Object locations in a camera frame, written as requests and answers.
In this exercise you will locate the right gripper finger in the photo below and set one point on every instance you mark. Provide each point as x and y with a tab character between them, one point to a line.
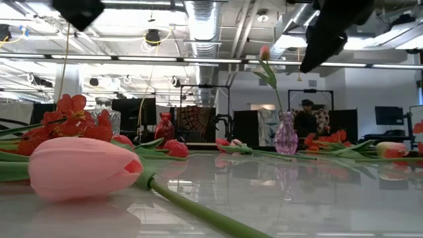
322	49

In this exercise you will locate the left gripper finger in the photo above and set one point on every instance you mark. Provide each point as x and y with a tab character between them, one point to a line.
79	13

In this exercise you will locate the tulip stems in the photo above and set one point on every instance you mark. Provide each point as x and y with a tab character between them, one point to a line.
268	74

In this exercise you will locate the purple glass vase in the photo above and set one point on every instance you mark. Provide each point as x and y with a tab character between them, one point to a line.
285	139

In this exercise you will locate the pale peach artificial tulip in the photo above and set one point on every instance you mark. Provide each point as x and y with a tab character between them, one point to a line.
391	149

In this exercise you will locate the black background robot arm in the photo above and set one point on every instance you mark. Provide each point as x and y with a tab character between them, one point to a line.
224	125

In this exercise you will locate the clear glass vase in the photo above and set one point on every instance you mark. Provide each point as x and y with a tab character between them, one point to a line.
110	122

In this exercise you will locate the red glass vase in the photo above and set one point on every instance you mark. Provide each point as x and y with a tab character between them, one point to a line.
164	130

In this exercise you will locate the floral patterned cloth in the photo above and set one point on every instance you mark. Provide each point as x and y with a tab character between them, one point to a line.
322	120

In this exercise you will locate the person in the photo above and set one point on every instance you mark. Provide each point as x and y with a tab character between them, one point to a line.
305	124

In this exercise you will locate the long horizontal light bar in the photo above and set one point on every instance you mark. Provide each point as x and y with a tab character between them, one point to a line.
148	59

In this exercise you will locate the small black monitor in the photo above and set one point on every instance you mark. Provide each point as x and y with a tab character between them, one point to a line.
389	115

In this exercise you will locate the white blue cloth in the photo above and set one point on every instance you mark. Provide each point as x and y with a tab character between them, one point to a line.
268	127

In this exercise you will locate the black partition panel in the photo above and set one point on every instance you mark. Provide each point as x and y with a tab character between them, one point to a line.
246	129

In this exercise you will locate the large black monitor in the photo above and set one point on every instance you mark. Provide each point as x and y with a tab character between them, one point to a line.
132	114

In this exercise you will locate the brown patterned cloth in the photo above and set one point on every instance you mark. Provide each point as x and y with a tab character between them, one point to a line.
193	119

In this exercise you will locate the silver ventilation duct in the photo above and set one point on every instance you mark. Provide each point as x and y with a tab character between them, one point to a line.
203	26
291	29

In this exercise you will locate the black rig frame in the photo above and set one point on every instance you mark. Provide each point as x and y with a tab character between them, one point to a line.
205	86
310	90

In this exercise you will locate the black ceiling camera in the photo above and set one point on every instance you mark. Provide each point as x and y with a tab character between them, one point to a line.
152	37

